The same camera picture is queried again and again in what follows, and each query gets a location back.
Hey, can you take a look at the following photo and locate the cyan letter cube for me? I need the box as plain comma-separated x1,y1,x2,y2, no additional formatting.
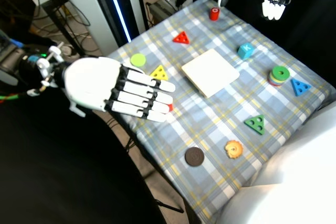
237,42,256,60

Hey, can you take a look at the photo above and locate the red cylinder block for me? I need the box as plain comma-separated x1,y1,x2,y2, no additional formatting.
209,7,221,22

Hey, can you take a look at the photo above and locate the yellow triangle block with holes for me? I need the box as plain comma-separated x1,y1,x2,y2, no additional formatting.
149,65,169,81

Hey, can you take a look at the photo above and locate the blue triangle block with holes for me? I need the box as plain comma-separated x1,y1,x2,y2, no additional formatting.
290,78,312,97

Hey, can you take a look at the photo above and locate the red triangle block with holes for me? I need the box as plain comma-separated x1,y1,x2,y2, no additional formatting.
172,31,190,45

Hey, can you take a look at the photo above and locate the green triangle block with holes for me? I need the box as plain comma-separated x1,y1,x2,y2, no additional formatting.
244,114,265,136

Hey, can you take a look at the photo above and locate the lime green toy cookie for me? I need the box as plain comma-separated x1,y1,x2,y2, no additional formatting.
130,53,146,68

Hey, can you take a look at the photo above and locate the white column with blue light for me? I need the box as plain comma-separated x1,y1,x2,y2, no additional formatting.
54,0,148,57

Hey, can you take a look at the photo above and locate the black metal desk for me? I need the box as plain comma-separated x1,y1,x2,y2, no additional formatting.
0,0,89,57

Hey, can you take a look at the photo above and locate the small white wooden table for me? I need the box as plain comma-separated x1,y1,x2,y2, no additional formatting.
181,48,240,99

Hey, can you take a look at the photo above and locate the blue plaid tablecloth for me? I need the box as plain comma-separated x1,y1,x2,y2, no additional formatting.
106,0,330,224

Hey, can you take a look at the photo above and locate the dark brown toy cookie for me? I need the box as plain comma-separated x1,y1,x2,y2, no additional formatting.
184,147,205,167

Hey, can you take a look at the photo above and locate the orange toy biscuit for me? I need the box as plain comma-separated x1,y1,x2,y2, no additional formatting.
225,140,244,159

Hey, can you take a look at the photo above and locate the white robot body shell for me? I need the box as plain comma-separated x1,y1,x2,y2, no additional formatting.
217,100,336,224

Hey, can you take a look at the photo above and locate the green toy ring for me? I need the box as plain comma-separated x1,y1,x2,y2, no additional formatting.
271,66,291,82

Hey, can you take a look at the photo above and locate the yellow toy ring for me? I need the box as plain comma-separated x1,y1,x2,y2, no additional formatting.
268,73,287,83

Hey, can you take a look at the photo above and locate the blue toy ring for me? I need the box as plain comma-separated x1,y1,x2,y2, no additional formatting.
268,74,286,85

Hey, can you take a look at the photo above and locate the red toy ring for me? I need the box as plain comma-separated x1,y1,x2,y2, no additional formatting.
267,76,286,87

